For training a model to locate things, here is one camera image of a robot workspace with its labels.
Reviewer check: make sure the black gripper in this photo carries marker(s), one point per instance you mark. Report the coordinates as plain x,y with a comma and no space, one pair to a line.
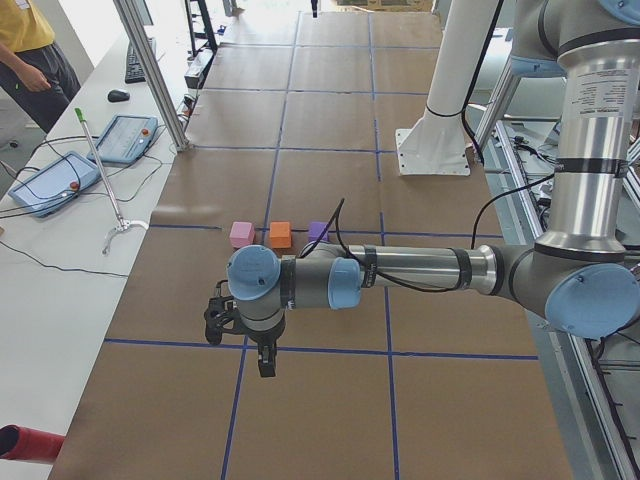
263,341

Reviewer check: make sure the orange foam block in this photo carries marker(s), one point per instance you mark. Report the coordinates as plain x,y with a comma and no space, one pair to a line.
280,235

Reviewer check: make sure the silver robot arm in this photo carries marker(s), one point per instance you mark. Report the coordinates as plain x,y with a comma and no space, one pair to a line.
573,275

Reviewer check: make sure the pink foam block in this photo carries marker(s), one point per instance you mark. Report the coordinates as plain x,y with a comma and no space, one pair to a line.
242,234

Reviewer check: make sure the purple foam block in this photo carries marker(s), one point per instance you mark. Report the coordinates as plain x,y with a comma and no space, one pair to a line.
318,231

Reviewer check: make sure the grabber reacher stick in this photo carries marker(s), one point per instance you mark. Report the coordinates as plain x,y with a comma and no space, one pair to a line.
123,225

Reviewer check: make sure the far teach pendant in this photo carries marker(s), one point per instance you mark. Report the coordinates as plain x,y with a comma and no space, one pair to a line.
125,139

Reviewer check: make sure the teach pendant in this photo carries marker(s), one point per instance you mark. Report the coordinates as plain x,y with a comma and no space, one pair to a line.
125,139
55,185

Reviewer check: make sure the near teach pendant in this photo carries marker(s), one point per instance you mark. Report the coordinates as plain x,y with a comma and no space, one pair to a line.
55,185

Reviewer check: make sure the red cylinder object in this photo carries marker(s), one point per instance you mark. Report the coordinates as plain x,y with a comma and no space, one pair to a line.
31,445

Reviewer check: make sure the black computer mouse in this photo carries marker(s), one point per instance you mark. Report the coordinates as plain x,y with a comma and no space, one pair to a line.
118,95

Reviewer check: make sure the black keyboard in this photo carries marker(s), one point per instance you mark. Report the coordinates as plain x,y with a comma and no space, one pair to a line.
134,72

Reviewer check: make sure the person in yellow shirt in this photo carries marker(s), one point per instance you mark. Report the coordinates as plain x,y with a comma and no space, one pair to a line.
35,72

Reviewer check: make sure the aluminium frame post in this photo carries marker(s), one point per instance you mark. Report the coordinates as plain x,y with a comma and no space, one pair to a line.
134,28

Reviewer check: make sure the white camera mast pedestal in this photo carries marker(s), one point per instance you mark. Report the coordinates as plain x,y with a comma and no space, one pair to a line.
435,145

